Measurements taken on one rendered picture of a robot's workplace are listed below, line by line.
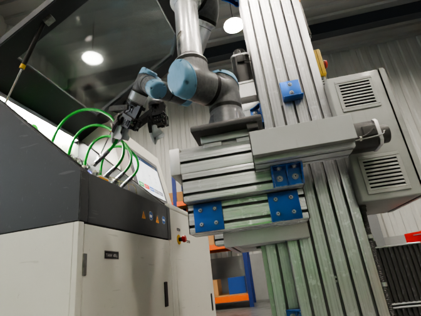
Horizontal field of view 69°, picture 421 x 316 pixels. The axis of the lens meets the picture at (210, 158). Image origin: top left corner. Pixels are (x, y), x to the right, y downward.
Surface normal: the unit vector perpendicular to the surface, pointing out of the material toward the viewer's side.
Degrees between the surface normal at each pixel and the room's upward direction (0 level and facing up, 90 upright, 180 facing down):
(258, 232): 90
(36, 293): 90
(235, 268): 90
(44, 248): 90
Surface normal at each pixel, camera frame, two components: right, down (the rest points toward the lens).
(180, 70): -0.76, -0.03
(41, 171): -0.27, -0.33
